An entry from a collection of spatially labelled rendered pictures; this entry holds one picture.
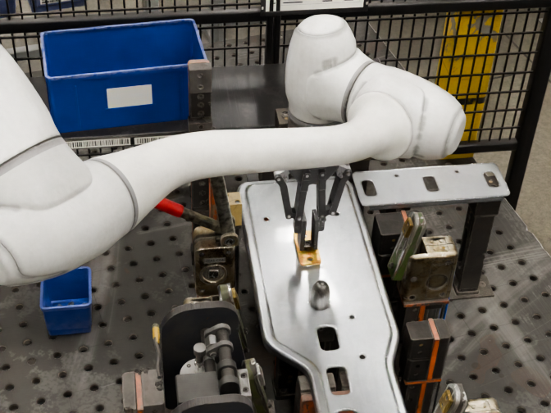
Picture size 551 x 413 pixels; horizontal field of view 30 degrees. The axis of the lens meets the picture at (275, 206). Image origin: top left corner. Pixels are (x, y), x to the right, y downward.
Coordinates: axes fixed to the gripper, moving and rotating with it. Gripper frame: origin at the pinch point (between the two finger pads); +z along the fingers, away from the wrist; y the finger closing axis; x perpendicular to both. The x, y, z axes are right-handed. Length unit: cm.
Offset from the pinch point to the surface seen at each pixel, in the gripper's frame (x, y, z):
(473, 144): 55, 51, 29
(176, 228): 41, -21, 35
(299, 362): -25.0, -5.4, 4.7
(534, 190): 121, 105, 105
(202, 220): -0.7, -18.4, -4.9
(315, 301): -13.7, -1.0, 3.2
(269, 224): 7.3, -5.6, 4.9
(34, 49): 203, -63, 91
